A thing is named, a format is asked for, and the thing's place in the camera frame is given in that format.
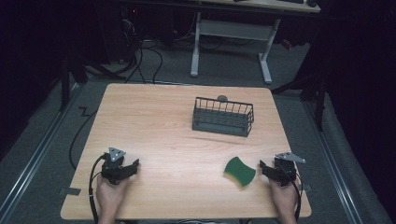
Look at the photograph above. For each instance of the green sponge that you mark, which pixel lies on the green sponge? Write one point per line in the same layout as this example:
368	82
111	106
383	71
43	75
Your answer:
240	171

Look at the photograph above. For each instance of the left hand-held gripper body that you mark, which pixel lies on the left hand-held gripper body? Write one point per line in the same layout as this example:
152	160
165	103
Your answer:
113	165

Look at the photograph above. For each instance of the grey round disc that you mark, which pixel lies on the grey round disc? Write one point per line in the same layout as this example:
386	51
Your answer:
222	98

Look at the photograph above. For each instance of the metal floor rail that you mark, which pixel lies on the metal floor rail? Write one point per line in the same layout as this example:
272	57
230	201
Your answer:
334	168
34	158

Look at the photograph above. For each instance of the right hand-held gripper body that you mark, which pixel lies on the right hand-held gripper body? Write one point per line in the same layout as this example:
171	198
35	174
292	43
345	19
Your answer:
285	169

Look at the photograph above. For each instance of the black computer tower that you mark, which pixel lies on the black computer tower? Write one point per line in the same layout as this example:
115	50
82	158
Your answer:
120	34

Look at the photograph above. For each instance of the person's left hand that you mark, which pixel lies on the person's left hand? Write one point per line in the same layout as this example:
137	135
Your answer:
109	194

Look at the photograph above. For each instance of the grey tape piece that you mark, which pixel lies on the grey tape piece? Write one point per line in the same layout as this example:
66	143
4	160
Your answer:
70	191

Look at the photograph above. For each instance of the person's right hand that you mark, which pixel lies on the person's right hand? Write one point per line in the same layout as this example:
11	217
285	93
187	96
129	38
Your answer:
284	199

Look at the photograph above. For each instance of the white-legged desk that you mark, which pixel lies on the white-legged desk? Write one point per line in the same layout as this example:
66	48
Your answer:
232	29

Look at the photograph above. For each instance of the black metal stand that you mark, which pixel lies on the black metal stand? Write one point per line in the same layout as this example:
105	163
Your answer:
70	74
317	99

